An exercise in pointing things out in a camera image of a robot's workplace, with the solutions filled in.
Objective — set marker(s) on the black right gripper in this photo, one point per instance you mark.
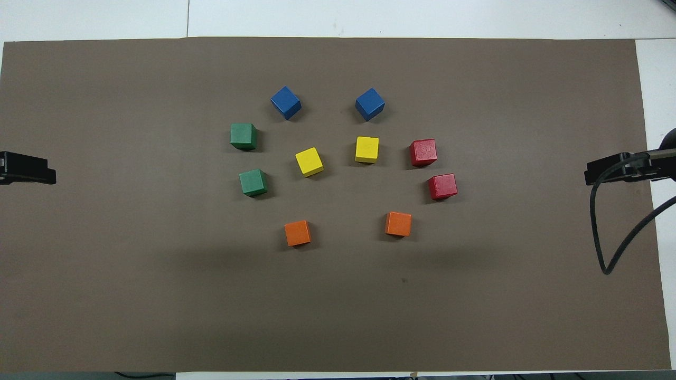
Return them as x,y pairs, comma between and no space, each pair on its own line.
669,140

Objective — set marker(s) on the red wooden cube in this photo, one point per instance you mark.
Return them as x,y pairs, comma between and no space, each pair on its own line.
442,186
423,152

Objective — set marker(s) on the orange wooden cube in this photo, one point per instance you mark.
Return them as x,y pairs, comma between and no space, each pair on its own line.
297,233
398,224

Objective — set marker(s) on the yellow wooden cube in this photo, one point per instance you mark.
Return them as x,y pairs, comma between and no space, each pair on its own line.
309,161
367,149

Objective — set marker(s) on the blue wooden cube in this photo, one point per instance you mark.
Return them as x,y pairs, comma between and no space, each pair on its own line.
369,104
285,102

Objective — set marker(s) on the brown paper table mat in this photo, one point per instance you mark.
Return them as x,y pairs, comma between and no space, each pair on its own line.
158,290

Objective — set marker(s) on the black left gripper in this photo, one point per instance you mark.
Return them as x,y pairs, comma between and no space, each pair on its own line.
9,168

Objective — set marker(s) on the green wooden cube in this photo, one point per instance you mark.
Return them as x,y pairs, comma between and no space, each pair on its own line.
243,135
253,182

